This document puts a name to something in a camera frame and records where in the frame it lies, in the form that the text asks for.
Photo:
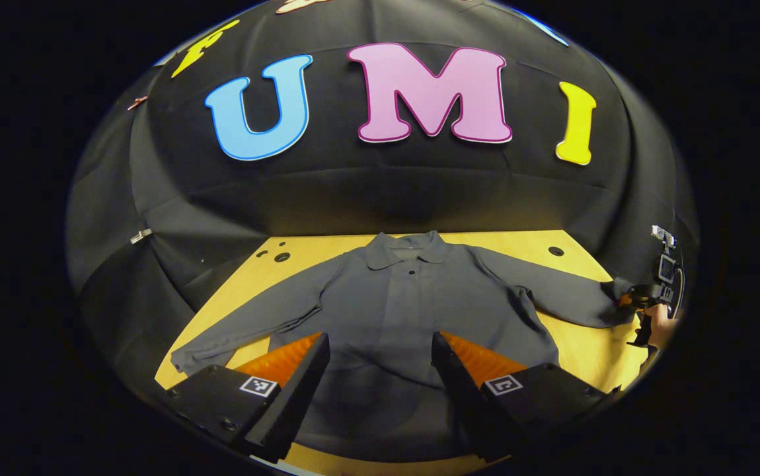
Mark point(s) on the grey collared shirt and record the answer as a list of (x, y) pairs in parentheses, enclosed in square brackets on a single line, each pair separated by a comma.
[(386, 311)]

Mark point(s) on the black backdrop cloth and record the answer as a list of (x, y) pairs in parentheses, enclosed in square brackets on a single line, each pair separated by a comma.
[(380, 192)]

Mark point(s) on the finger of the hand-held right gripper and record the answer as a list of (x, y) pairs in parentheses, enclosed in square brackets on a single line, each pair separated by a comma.
[(632, 296)]

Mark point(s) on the red cloth clip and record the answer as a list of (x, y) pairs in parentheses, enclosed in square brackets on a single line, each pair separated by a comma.
[(137, 102)]

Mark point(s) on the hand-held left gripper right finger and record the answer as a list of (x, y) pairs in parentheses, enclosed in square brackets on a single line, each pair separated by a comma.
[(456, 390)]

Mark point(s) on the white cloth clip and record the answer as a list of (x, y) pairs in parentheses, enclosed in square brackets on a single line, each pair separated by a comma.
[(141, 235)]

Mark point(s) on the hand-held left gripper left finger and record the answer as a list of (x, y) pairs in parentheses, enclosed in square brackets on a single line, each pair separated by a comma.
[(301, 383)]

